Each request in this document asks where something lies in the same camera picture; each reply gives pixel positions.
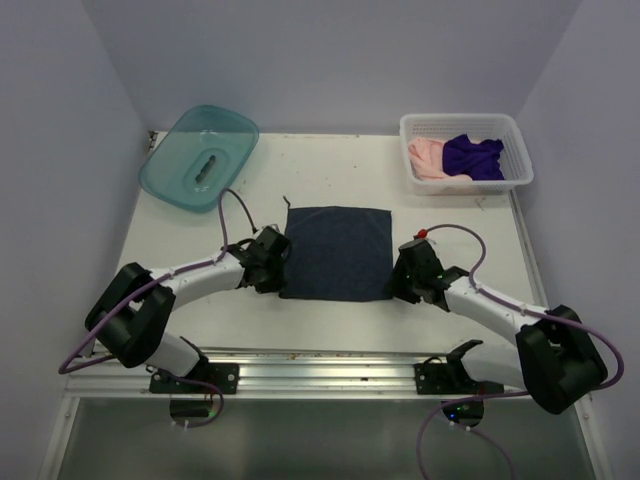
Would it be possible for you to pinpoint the dark navy blue towel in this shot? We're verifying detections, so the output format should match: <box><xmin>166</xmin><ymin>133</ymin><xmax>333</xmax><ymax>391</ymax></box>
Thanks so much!
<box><xmin>280</xmin><ymin>206</ymin><xmax>394</xmax><ymax>302</ymax></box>

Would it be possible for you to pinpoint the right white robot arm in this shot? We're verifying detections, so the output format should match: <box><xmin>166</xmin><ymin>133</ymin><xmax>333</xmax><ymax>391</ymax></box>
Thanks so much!
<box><xmin>389</xmin><ymin>238</ymin><xmax>608</xmax><ymax>414</ymax></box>

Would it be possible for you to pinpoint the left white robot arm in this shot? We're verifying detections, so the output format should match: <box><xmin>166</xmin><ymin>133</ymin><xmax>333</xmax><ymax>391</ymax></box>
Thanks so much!
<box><xmin>85</xmin><ymin>226</ymin><xmax>291</xmax><ymax>393</ymax></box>

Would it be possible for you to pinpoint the teal plastic tub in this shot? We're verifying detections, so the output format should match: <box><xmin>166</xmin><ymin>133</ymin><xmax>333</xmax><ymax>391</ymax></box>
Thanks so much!
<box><xmin>139</xmin><ymin>105</ymin><xmax>259</xmax><ymax>213</ymax></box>

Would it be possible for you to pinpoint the pink towel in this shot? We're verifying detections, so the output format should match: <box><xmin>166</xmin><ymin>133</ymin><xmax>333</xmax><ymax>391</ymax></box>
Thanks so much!
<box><xmin>408</xmin><ymin>137</ymin><xmax>472</xmax><ymax>182</ymax></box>

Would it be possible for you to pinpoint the purple towel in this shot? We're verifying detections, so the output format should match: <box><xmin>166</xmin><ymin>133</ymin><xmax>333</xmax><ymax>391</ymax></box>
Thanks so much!
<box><xmin>442</xmin><ymin>134</ymin><xmax>505</xmax><ymax>181</ymax></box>

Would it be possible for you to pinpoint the white plastic basket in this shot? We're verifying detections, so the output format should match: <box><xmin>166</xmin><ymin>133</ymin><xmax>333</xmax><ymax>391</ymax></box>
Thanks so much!
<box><xmin>399</xmin><ymin>113</ymin><xmax>534</xmax><ymax>196</ymax></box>

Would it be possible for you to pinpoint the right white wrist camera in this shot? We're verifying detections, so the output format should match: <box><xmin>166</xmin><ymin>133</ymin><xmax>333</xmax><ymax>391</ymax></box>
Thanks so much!
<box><xmin>413</xmin><ymin>229</ymin><xmax>436</xmax><ymax>246</ymax></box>

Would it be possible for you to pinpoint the aluminium mounting rail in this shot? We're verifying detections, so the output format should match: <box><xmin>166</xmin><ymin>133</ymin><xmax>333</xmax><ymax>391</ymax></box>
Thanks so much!
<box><xmin>63</xmin><ymin>347</ymin><xmax>531</xmax><ymax>399</ymax></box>

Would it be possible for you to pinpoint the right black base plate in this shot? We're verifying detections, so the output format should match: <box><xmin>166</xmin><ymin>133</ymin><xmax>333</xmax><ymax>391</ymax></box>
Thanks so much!
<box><xmin>413</xmin><ymin>340</ymin><xmax>504</xmax><ymax>395</ymax></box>

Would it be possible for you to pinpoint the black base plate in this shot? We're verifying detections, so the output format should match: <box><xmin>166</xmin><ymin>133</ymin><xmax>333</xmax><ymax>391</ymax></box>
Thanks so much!
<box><xmin>413</xmin><ymin>340</ymin><xmax>504</xmax><ymax>395</ymax></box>
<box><xmin>149</xmin><ymin>363</ymin><xmax>240</xmax><ymax>395</ymax></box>

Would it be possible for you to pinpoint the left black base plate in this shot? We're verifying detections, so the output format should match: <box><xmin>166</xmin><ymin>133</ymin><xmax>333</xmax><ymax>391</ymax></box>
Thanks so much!
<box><xmin>149</xmin><ymin>363</ymin><xmax>240</xmax><ymax>395</ymax></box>

